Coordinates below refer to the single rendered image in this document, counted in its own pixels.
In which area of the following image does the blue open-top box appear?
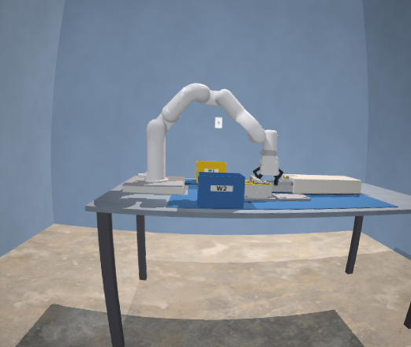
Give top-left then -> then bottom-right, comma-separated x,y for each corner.
197,172 -> 245,208

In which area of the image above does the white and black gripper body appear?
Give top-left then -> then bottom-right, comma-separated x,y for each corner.
259,155 -> 278,176

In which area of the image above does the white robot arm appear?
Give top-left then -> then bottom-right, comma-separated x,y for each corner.
139,84 -> 277,183

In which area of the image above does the blue bench mat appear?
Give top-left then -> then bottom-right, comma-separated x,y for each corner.
166,179 -> 398,210

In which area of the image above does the yellow open-top bin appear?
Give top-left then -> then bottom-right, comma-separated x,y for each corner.
196,161 -> 226,182

